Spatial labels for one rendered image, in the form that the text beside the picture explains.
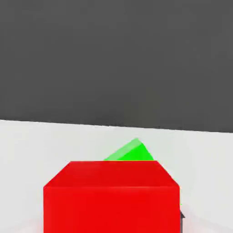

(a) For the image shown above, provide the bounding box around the small red cube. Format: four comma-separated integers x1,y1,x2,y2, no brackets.
43,160,181,233

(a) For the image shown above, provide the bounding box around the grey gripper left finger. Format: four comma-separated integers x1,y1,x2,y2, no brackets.
21,219,44,233

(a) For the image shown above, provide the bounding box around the small green cube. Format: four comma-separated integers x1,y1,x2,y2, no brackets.
103,137,183,206

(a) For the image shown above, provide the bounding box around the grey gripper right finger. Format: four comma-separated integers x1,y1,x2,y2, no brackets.
179,210,205,233

